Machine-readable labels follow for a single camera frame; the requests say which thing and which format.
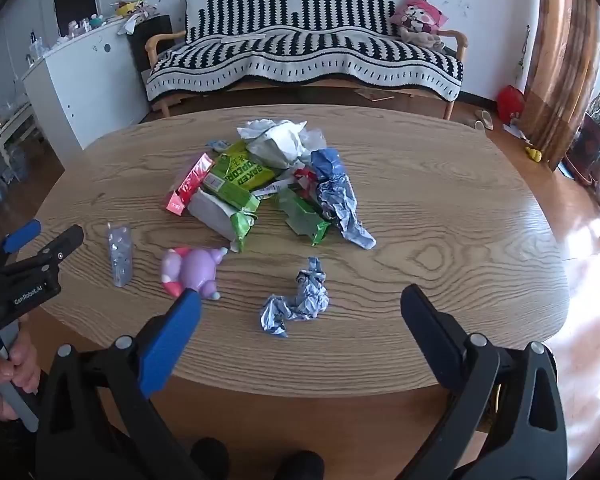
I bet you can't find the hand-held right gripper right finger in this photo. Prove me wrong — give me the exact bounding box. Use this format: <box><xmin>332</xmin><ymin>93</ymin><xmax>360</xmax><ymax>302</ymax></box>
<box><xmin>400</xmin><ymin>284</ymin><xmax>568</xmax><ymax>480</ymax></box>

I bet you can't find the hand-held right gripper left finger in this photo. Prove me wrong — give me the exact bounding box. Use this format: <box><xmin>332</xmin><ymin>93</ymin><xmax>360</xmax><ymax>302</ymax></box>
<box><xmin>35</xmin><ymin>289</ymin><xmax>203</xmax><ymax>480</ymax></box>

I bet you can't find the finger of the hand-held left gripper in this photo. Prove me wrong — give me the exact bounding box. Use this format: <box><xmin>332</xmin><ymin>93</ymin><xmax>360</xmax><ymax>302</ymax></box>
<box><xmin>0</xmin><ymin>225</ymin><xmax>85</xmax><ymax>286</ymax></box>
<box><xmin>0</xmin><ymin>220</ymin><xmax>42</xmax><ymax>268</ymax></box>

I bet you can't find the person's left hand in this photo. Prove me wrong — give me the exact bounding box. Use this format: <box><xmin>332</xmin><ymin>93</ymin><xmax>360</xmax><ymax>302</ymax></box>
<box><xmin>0</xmin><ymin>331</ymin><xmax>41</xmax><ymax>422</ymax></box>

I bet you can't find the silver blister pack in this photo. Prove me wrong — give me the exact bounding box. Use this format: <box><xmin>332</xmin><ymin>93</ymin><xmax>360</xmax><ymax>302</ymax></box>
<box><xmin>106</xmin><ymin>222</ymin><xmax>133</xmax><ymax>288</ymax></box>

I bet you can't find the purple toy figure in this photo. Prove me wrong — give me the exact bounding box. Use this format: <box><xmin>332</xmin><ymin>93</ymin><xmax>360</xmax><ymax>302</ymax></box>
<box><xmin>161</xmin><ymin>246</ymin><xmax>229</xmax><ymax>301</ymax></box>

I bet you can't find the white shelf rack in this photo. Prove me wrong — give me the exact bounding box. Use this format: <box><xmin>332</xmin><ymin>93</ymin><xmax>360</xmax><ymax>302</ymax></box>
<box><xmin>0</xmin><ymin>102</ymin><xmax>46</xmax><ymax>181</ymax></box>

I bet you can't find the small crumpled blue silver wrapper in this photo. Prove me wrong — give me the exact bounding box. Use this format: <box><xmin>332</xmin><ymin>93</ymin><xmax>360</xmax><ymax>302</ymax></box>
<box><xmin>260</xmin><ymin>256</ymin><xmax>330</xmax><ymax>337</ymax></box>

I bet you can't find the red snack packet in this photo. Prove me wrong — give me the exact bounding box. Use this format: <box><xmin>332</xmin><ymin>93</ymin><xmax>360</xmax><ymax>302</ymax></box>
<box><xmin>165</xmin><ymin>152</ymin><xmax>214</xmax><ymax>216</ymax></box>

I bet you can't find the white cabinet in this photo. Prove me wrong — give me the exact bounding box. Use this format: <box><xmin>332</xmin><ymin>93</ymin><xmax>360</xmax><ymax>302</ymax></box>
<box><xmin>22</xmin><ymin>22</ymin><xmax>148</xmax><ymax>151</ymax></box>

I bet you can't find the large blue silver wrapper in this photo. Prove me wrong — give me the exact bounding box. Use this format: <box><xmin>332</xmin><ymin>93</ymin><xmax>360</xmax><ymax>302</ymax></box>
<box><xmin>310</xmin><ymin>148</ymin><xmax>377</xmax><ymax>251</ymax></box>

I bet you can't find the green wrapper piece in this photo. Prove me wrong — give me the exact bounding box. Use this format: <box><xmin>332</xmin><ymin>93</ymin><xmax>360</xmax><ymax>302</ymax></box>
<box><xmin>275</xmin><ymin>189</ymin><xmax>332</xmax><ymax>247</ymax></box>

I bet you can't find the green popcorn bag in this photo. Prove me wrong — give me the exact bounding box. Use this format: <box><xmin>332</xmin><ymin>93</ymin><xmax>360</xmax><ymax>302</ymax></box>
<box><xmin>200</xmin><ymin>141</ymin><xmax>281</xmax><ymax>211</ymax></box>

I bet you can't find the red white wrapper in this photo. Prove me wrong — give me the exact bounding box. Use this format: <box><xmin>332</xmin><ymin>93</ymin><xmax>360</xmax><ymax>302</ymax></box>
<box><xmin>252</xmin><ymin>167</ymin><xmax>321</xmax><ymax>201</ymax></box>

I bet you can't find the clear plastic bag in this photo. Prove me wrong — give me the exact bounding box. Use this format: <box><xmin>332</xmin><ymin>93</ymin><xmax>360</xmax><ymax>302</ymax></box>
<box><xmin>300</xmin><ymin>127</ymin><xmax>327</xmax><ymax>161</ymax></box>

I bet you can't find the children's tricycle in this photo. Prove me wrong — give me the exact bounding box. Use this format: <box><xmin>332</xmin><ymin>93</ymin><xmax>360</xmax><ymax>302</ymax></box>
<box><xmin>562</xmin><ymin>150</ymin><xmax>600</xmax><ymax>207</ymax></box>

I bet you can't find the white crumpled plastic bag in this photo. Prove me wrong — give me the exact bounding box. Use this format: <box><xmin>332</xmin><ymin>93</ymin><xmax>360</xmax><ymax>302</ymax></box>
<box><xmin>237</xmin><ymin>118</ymin><xmax>308</xmax><ymax>168</ymax></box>

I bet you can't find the red bag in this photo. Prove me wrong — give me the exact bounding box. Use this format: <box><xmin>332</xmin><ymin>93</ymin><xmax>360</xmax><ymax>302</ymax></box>
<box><xmin>496</xmin><ymin>85</ymin><xmax>526</xmax><ymax>123</ymax></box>

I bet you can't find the cardboard piece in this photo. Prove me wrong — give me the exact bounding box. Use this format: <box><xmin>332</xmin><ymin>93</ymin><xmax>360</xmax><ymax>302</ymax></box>
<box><xmin>355</xmin><ymin>87</ymin><xmax>397</xmax><ymax>104</ymax></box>

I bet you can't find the colourful clutter pile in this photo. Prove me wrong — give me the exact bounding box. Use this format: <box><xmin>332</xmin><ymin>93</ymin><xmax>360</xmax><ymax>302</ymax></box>
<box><xmin>111</xmin><ymin>0</ymin><xmax>157</xmax><ymax>36</ymax></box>

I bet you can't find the beige plush toy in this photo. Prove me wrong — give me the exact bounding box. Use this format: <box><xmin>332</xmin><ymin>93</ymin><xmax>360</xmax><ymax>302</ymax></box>
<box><xmin>400</xmin><ymin>25</ymin><xmax>446</xmax><ymax>52</ymax></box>

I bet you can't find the wooden sofa with striped blanket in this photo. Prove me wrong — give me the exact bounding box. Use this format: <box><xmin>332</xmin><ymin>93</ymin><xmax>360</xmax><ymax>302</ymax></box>
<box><xmin>145</xmin><ymin>0</ymin><xmax>465</xmax><ymax>103</ymax></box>

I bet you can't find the brown curtain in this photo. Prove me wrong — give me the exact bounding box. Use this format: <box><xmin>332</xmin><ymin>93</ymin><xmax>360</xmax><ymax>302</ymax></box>
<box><xmin>522</xmin><ymin>0</ymin><xmax>600</xmax><ymax>163</ymax></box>

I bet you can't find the pink cartoon cushion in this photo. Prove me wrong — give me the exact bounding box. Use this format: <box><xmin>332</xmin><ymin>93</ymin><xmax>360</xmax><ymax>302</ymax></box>
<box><xmin>390</xmin><ymin>0</ymin><xmax>450</xmax><ymax>31</ymax></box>

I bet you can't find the wooden sofa frame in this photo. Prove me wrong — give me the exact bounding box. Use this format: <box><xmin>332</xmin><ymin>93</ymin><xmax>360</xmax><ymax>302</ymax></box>
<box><xmin>145</xmin><ymin>29</ymin><xmax>468</xmax><ymax>121</ymax></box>

